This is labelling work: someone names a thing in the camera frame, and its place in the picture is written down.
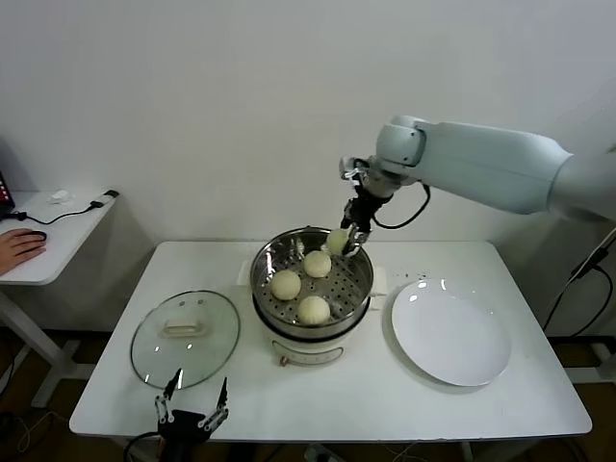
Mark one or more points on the white electric cooker pot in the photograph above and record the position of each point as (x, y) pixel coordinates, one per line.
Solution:
(308, 347)

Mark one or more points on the glass pot lid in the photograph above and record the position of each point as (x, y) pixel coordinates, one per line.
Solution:
(212, 332)

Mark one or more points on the white desk foot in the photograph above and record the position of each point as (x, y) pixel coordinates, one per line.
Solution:
(592, 374)

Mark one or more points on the person's hand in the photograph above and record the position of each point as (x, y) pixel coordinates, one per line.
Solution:
(17, 248)

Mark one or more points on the white crumpled tissue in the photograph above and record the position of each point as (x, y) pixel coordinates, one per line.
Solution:
(59, 196)

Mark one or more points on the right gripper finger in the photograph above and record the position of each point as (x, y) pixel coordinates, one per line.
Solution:
(358, 243)
(348, 229)

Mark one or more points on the white round plate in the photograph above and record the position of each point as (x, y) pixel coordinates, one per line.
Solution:
(447, 337)

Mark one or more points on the stainless steel steamer basket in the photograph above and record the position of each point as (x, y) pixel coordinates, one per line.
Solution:
(353, 289)

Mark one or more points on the white side desk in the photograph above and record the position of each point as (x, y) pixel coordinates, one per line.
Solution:
(67, 245)

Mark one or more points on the black laptop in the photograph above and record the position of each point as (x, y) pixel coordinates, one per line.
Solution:
(5, 192)

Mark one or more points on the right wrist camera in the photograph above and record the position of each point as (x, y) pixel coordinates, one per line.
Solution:
(353, 168)

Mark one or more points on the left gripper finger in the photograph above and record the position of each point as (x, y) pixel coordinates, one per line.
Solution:
(220, 409)
(163, 406)

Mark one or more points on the dark computer mouse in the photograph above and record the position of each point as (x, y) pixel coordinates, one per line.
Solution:
(38, 235)

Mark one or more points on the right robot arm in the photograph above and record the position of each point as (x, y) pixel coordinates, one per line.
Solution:
(481, 159)

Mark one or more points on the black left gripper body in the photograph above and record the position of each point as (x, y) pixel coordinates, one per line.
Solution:
(185, 426)

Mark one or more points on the white steamed baozi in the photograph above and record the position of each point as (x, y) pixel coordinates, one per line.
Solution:
(337, 241)
(314, 310)
(317, 264)
(285, 285)

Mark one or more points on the small black adapter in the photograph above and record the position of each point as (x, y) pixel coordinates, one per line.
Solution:
(110, 194)

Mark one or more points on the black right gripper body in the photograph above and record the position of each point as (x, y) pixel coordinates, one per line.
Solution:
(361, 209)

